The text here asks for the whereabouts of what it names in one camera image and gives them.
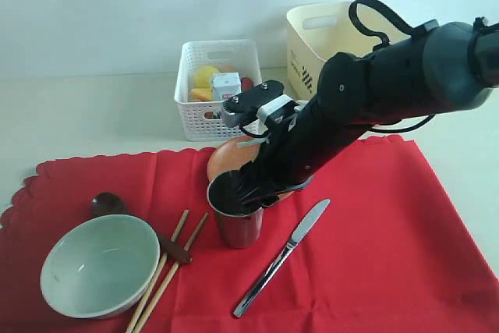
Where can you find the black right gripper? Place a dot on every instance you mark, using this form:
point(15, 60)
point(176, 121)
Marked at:
point(272, 174)

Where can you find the brown clay plate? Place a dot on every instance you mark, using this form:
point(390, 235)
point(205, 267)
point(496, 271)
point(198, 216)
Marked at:
point(233, 155)

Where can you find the stainless steel cup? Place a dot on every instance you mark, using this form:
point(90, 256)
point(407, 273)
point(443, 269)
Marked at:
point(239, 226)

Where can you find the red sausage piece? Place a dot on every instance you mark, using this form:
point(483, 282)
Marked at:
point(246, 84)

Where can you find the blue white milk carton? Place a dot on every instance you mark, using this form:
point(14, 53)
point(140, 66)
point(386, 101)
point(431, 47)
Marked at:
point(225, 85)

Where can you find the wooden chopstick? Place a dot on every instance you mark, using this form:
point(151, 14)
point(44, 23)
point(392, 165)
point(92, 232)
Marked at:
point(171, 273)
point(148, 301)

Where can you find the yellow cheese wedge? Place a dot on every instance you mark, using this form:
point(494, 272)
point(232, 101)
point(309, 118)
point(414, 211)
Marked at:
point(201, 94)

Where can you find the yellow lemon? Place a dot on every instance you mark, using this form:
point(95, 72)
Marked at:
point(202, 76)

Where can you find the dark wooden spoon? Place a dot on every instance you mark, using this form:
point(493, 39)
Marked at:
point(108, 203)

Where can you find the pale green ceramic bowl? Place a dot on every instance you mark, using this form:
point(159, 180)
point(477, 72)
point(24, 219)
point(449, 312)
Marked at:
point(101, 267)

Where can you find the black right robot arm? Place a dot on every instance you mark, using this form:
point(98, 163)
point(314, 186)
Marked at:
point(413, 72)

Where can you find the white perforated plastic basket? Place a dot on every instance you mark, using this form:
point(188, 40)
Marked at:
point(201, 119)

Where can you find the steel table knife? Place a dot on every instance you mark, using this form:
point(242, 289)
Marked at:
point(304, 226)

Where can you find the red scalloped cloth mat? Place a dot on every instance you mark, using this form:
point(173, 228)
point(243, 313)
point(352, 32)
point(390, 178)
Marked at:
point(389, 254)

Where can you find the cream plastic bin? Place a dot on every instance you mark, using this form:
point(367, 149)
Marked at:
point(316, 32)

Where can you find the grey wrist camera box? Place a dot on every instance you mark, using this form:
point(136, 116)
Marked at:
point(241, 109)

